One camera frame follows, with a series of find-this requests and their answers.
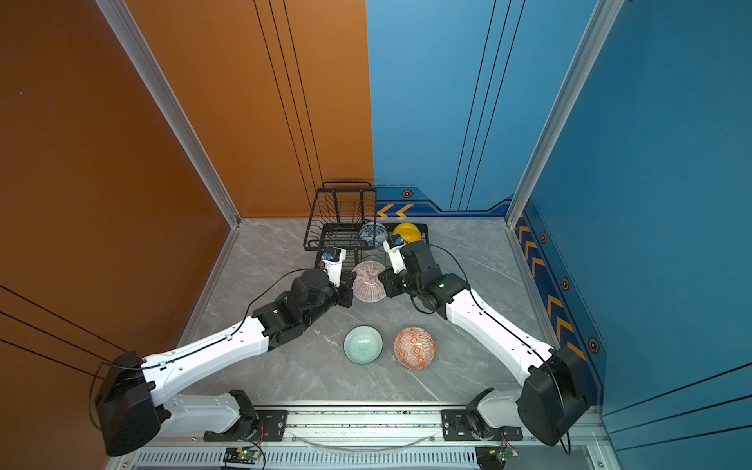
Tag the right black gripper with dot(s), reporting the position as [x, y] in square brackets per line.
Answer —
[389, 281]

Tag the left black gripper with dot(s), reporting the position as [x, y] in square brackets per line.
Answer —
[345, 290]

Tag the pink striped bowl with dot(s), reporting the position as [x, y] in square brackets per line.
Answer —
[367, 286]

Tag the yellow bowl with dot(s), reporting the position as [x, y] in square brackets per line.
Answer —
[408, 232]

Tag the blue white floral bowl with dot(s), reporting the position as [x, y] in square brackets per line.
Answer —
[372, 235]

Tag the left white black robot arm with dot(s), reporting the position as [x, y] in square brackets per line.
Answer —
[143, 398]

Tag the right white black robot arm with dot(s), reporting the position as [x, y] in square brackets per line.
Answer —
[553, 389]

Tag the light green bowl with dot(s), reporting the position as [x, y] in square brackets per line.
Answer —
[363, 345]

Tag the orange patterned bowl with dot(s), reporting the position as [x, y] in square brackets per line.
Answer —
[415, 348]

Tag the left green circuit board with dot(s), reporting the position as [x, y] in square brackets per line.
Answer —
[243, 457]

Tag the green circuit board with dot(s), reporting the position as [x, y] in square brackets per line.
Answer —
[494, 457]
[243, 457]

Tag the right green circuit board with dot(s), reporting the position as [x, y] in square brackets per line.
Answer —
[494, 457]

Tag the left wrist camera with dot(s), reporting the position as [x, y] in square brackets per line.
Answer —
[332, 260]

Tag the black wire dish rack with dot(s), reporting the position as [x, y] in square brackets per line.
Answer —
[338, 212]

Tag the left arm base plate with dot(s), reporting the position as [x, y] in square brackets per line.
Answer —
[257, 427]

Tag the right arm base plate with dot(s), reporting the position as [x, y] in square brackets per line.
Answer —
[463, 425]

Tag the aluminium front rail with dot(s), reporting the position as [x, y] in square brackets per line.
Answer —
[375, 436]

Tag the right aluminium corner post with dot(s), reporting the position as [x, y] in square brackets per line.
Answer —
[598, 28]

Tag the aluminium corner post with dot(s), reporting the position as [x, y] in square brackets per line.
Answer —
[134, 43]
[598, 28]

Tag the left aluminium corner post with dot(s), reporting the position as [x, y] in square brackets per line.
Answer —
[134, 43]

